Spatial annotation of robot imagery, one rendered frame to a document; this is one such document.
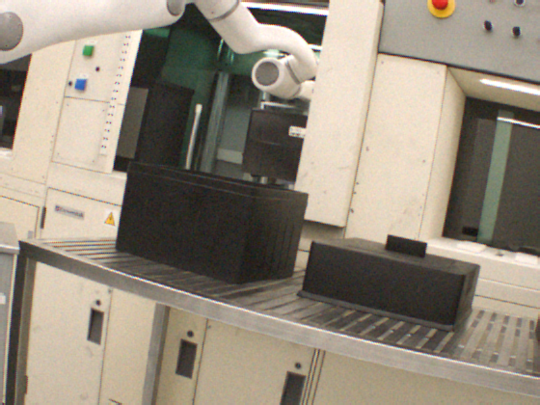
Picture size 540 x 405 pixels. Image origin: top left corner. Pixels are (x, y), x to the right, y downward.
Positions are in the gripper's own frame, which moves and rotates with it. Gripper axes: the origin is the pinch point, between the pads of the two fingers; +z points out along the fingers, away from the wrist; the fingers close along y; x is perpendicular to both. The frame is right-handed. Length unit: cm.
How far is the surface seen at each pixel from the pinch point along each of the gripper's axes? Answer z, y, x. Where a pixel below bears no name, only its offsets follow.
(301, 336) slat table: -95, 38, -44
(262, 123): -10.4, -6.7, -11.1
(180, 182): -75, 5, -27
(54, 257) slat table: -93, -9, -44
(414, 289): -73, 50, -37
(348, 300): -73, 39, -41
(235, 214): -76, 17, -31
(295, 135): -10.6, 3.0, -12.7
